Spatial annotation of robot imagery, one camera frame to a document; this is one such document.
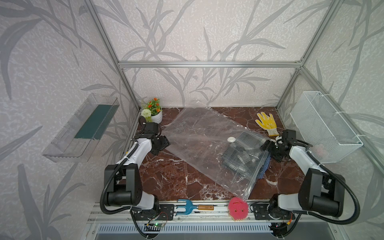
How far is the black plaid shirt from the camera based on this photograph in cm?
84

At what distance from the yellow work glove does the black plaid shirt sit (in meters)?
0.15

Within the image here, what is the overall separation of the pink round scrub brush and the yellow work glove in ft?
1.69

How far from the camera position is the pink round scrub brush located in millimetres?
717

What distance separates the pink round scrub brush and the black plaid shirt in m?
0.16

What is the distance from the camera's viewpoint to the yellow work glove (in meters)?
1.07

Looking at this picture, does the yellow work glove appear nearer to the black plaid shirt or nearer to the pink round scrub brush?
the black plaid shirt

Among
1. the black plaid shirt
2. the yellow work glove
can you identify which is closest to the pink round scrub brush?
the black plaid shirt
